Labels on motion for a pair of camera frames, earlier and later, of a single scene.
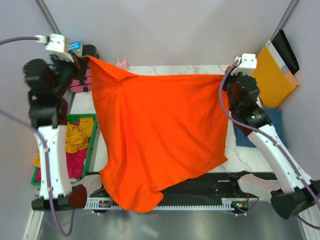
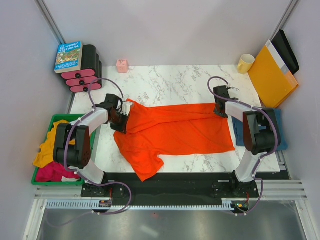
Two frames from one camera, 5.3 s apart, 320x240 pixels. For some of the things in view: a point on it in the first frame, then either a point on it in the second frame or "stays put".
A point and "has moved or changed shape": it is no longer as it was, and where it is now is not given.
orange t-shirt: [158, 129] has moved or changed shape
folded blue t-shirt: [274, 116] stays put
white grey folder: [279, 62] stays put
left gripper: [80, 65] → [122, 127]
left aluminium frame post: [47, 17] stays put
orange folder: [275, 84] stays put
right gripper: [230, 77] → [220, 114]
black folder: [282, 42] stays put
